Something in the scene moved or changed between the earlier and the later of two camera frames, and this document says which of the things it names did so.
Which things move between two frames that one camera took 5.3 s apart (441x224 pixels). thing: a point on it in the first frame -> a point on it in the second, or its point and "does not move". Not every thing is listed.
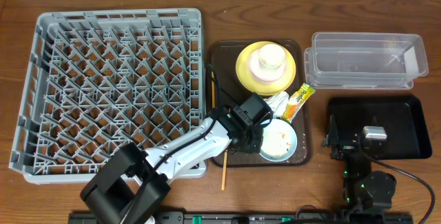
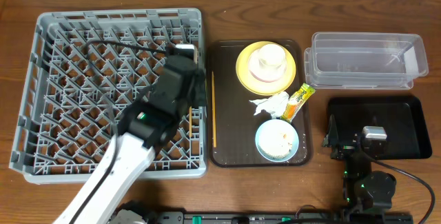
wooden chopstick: (224, 169) -> (190, 122)
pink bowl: (262, 74) does not move
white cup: (271, 56) does not move
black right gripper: (332, 140) does not move
